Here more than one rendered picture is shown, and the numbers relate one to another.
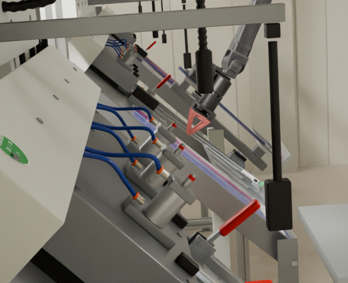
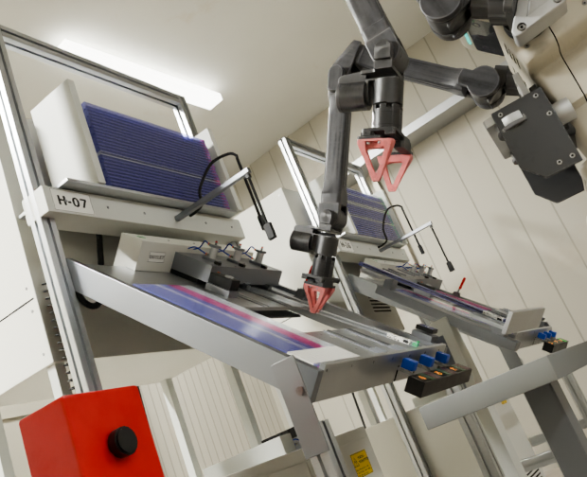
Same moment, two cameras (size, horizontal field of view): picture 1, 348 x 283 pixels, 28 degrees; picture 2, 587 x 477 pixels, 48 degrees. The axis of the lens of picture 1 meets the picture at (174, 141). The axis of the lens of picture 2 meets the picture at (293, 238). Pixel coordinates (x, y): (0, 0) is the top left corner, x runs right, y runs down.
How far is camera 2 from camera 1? 1.35 m
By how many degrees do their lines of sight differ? 42
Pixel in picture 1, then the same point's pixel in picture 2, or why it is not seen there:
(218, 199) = (214, 341)
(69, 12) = (42, 206)
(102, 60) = (179, 261)
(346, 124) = not seen: outside the picture
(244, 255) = (488, 462)
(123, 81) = (200, 273)
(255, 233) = (264, 370)
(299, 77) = not seen: outside the picture
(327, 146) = not seen: outside the picture
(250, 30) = (331, 174)
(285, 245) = (282, 369)
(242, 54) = (331, 202)
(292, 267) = (300, 397)
